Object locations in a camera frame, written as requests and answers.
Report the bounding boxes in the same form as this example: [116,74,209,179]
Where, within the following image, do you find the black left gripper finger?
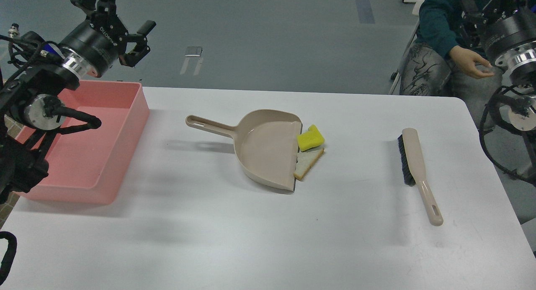
[70,0,128,39]
[119,21,157,67]

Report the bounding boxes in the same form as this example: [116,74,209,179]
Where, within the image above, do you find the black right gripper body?
[460,0,535,67]

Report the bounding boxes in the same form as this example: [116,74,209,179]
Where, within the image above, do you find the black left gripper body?
[59,21,128,78]

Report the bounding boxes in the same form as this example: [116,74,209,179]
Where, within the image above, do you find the beige plastic dustpan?
[186,109,302,192]

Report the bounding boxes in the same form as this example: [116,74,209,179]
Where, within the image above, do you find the beige hand brush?
[397,128,444,226]

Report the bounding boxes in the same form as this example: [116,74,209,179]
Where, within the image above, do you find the yellow sponge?
[296,124,325,151]

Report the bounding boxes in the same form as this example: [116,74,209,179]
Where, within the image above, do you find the slice of white bread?
[294,147,325,181]

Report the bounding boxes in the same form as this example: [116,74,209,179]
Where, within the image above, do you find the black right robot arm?
[461,0,536,185]

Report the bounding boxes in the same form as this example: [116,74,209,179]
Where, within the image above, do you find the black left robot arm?
[0,0,156,204]

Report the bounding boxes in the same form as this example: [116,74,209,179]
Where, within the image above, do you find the pink plastic bin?
[20,80,150,205]

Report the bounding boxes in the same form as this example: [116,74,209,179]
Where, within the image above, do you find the person's bare hand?
[448,46,495,80]

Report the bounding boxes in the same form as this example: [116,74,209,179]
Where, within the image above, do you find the silver floor plate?
[184,46,203,57]

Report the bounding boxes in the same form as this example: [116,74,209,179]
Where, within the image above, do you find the seated person in teal top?
[399,0,504,132]

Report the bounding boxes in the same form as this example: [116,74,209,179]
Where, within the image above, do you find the white chair frame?
[388,0,425,95]

